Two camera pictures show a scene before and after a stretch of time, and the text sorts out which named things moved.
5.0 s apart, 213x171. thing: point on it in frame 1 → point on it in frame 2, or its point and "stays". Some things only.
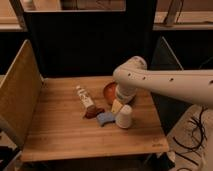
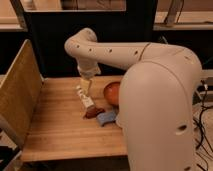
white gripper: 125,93 → 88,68
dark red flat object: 92,112 stays
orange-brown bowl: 109,92 stays
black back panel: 91,43 stays
